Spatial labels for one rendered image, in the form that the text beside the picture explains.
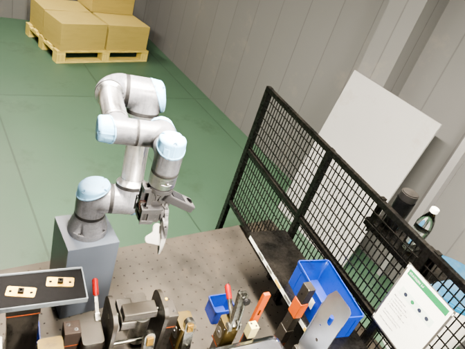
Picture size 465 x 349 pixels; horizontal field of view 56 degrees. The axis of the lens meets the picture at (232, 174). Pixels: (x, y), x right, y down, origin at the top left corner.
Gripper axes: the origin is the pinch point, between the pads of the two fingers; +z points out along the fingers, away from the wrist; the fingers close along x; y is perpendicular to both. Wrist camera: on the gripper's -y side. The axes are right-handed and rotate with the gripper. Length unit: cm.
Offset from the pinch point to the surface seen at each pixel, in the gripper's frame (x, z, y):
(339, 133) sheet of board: -158, 46, -219
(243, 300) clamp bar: 9.1, 25.8, -36.3
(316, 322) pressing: 22, 27, -62
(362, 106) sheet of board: -153, 16, -224
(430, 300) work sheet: 38, 2, -90
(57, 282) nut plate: -9.7, 27.4, 24.1
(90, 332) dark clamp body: 4.6, 36.0, 15.0
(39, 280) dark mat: -12.3, 28.0, 29.4
